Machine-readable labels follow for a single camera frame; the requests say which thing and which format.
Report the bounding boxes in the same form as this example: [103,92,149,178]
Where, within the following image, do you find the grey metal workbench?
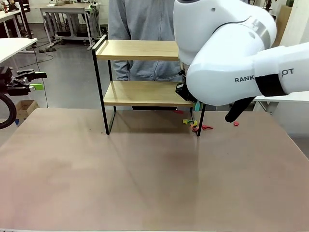
[40,3,102,48]

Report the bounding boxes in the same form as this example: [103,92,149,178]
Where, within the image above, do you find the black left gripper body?
[0,66,18,95]

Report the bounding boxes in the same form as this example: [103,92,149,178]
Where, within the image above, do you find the brown board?
[272,4,294,48]

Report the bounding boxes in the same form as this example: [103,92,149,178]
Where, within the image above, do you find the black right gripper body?
[175,69,197,103]

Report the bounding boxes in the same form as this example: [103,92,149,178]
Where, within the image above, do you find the person in grey hoodie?
[108,0,184,82]

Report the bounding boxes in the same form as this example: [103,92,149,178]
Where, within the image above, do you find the black velcro strap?
[254,73,287,97]

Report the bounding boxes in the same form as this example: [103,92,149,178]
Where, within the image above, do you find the two-tier wooden shelf black frame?
[91,34,206,137]

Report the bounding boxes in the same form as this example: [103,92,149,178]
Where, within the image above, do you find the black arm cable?
[224,96,256,123]
[0,93,17,130]

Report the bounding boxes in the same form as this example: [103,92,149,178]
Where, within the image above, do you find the cardboard box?
[14,100,39,120]

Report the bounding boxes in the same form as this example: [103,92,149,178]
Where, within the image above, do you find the white side table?
[253,91,309,114]

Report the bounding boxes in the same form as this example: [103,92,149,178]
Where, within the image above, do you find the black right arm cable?
[224,96,256,123]

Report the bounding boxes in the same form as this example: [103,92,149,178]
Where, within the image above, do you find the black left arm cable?
[0,93,17,130]

